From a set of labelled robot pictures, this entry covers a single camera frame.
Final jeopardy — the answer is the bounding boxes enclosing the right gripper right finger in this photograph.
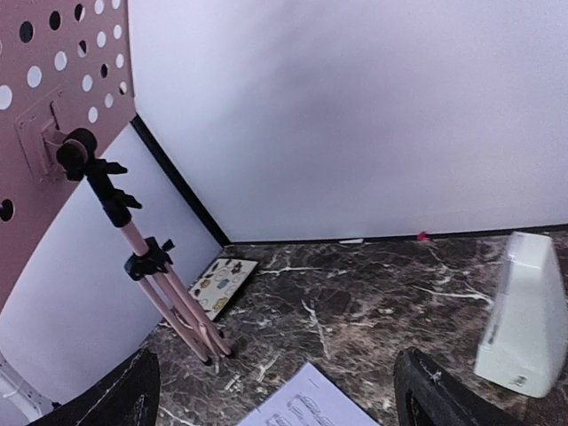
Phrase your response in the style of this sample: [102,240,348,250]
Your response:
[394,348,523,426]

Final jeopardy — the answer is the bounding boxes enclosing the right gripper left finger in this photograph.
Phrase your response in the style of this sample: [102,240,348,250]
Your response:
[32,348,161,426]

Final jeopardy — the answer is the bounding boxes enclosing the sheet music page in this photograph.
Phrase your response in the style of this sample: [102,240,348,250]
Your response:
[239,363,377,426]

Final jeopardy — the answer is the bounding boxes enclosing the pink perforated music stand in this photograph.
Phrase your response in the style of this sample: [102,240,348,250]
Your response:
[1,1,232,362]

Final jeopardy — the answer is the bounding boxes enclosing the white metronome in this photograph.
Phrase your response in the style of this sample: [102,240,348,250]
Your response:
[474,232,567,398]

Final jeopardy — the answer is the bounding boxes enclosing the floral pattern coaster tile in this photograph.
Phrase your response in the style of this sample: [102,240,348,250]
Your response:
[189,257,258,321]

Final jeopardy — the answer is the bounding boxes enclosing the left black frame post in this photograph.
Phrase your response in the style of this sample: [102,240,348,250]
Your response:
[130,114,232,247]

